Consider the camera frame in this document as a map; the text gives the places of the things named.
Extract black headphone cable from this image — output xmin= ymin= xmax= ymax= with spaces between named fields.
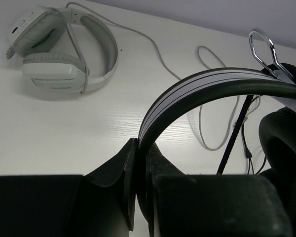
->
xmin=216 ymin=95 xmax=269 ymax=176

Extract grey headphone cable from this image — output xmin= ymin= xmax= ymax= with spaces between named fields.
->
xmin=46 ymin=1 xmax=240 ymax=151

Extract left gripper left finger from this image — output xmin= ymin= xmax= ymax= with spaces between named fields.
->
xmin=0 ymin=138 xmax=138 ymax=237

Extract grey white headphones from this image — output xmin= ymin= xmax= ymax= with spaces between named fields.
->
xmin=6 ymin=5 xmax=119 ymax=93

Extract black white headphones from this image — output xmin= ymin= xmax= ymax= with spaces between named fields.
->
xmin=135 ymin=28 xmax=296 ymax=237

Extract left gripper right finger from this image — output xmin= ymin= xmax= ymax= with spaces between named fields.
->
xmin=146 ymin=145 xmax=293 ymax=237

